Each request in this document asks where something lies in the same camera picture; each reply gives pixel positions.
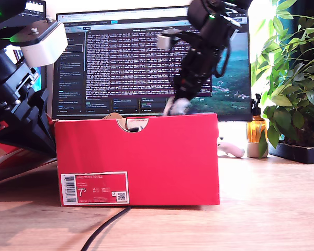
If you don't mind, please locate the black planter tray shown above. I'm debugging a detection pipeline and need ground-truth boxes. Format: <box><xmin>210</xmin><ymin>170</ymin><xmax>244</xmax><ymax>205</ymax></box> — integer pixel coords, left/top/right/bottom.
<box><xmin>268</xmin><ymin>142</ymin><xmax>314</xmax><ymax>165</ymax></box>

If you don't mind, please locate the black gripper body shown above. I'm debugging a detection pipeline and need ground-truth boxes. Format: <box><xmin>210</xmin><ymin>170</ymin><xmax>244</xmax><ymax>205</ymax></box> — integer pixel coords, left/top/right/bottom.
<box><xmin>0</xmin><ymin>49</ymin><xmax>40</xmax><ymax>126</ymax></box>

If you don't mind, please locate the small black computer monitor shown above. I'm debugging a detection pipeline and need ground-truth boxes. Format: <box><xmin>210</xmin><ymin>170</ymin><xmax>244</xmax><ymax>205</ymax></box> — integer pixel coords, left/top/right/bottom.
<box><xmin>5</xmin><ymin>0</ymin><xmax>48</xmax><ymax>117</ymax></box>

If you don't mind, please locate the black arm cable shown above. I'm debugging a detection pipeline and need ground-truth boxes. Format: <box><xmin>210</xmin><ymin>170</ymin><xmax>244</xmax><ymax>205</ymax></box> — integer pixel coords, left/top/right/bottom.
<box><xmin>213</xmin><ymin>44</ymin><xmax>231</xmax><ymax>78</ymax></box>

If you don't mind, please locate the white game controller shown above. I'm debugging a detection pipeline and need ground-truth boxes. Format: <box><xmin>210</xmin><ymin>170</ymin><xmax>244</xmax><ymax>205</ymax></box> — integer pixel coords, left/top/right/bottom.
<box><xmin>217</xmin><ymin>141</ymin><xmax>245</xmax><ymax>159</ymax></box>

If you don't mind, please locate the small white pot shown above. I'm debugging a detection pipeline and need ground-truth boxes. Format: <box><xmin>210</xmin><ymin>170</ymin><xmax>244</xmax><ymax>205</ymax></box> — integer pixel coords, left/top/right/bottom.
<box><xmin>246</xmin><ymin>143</ymin><xmax>268</xmax><ymax>159</ymax></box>

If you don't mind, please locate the amber pump bottle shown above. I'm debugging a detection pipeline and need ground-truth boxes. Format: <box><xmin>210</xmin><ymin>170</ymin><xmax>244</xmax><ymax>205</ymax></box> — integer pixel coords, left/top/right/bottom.
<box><xmin>246</xmin><ymin>94</ymin><xmax>267</xmax><ymax>144</ymax></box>

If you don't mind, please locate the green leafy houseplant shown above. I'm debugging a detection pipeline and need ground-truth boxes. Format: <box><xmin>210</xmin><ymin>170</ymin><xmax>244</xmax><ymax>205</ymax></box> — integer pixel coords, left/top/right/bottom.
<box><xmin>251</xmin><ymin>0</ymin><xmax>314</xmax><ymax>159</ymax></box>

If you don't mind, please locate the red Nike shoebox with lid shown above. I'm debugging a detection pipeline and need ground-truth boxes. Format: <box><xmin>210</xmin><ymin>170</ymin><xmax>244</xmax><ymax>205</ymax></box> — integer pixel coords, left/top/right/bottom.
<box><xmin>0</xmin><ymin>112</ymin><xmax>220</xmax><ymax>207</ymax></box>

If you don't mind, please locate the large black computer monitor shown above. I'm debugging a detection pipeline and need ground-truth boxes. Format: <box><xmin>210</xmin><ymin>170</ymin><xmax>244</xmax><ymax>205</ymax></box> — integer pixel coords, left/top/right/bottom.
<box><xmin>51</xmin><ymin>3</ymin><xmax>253</xmax><ymax>123</ymax></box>

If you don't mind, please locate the black cable on table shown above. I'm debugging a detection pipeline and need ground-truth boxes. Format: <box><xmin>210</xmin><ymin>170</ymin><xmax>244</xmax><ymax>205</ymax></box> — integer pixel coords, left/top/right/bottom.
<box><xmin>82</xmin><ymin>206</ymin><xmax>131</xmax><ymax>251</ymax></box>

